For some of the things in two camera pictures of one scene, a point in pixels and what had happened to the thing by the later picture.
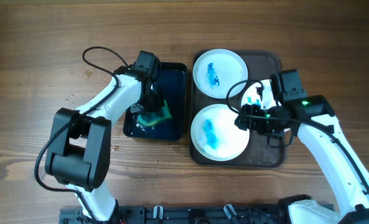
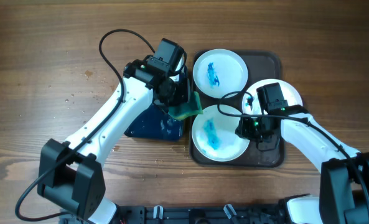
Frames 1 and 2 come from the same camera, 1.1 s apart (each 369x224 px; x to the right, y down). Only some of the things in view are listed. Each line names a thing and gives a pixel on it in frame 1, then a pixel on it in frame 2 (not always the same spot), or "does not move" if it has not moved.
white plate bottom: (214, 134) does not move
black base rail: (272, 213) does not move
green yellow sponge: (152, 118) -> (191, 107)
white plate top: (216, 70) does not move
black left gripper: (158, 102) -> (183, 95)
